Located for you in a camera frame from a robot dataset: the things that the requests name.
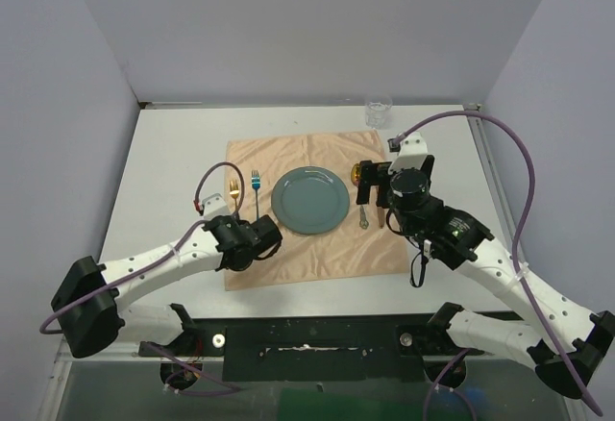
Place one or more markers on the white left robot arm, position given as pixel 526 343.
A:
pixel 96 303

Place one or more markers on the teal round plate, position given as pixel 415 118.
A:
pixel 310 200

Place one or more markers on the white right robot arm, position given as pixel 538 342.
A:
pixel 561 341

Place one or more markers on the gold fork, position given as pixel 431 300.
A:
pixel 234 191

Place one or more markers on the peach satin cloth napkin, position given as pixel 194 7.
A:
pixel 345 252

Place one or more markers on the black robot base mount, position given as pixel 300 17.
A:
pixel 310 349

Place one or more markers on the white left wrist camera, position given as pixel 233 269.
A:
pixel 213 206

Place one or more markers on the clear drinking glass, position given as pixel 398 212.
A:
pixel 377 111

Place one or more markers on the blue fork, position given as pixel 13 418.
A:
pixel 256 184

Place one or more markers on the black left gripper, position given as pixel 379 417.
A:
pixel 226 267

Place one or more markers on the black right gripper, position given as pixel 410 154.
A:
pixel 374 174

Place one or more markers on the copper table knife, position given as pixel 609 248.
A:
pixel 381 216

